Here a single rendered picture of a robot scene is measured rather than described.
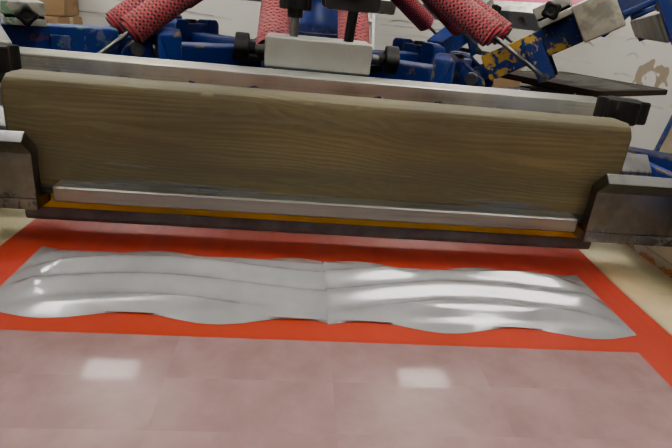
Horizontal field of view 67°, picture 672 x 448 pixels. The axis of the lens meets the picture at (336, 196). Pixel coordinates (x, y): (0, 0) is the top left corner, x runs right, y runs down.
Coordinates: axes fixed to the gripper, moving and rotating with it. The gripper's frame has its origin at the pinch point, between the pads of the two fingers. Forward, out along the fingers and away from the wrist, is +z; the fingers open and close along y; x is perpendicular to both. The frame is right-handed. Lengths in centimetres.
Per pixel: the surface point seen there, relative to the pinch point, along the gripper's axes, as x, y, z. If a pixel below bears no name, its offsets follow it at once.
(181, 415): -7.0, 17.7, 17.6
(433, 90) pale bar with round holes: 12.2, -21.5, 9.8
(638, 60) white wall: 200, -264, 21
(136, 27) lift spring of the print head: -30, -58, 9
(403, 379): 2.7, 15.2, 17.7
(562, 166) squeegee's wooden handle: 15.4, 2.1, 10.7
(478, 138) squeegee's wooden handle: 9.2, 2.0, 9.1
